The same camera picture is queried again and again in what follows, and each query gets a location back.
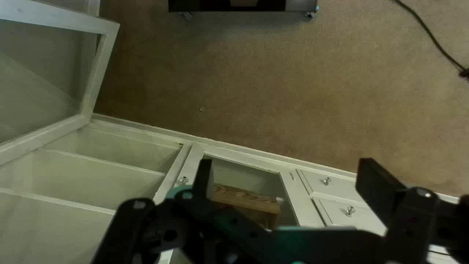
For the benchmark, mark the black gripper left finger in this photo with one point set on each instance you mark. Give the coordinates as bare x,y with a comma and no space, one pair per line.
133,229

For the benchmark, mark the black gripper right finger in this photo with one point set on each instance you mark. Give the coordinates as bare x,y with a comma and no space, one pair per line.
415,220

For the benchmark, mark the white wooden cabinet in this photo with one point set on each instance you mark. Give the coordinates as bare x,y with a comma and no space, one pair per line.
97,181

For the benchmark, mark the white closed glass cabinet door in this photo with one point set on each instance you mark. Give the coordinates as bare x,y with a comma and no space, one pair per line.
235,159

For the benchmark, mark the white open glass cabinet door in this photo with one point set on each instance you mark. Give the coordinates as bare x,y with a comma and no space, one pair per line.
100,53

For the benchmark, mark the white drawer with metal pull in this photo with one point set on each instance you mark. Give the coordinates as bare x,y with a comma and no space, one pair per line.
332,213
313,184

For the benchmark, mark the wooden basket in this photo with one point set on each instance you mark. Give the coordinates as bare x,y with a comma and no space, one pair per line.
244,200

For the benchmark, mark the black electronic device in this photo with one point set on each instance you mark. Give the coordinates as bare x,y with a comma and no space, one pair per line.
206,5

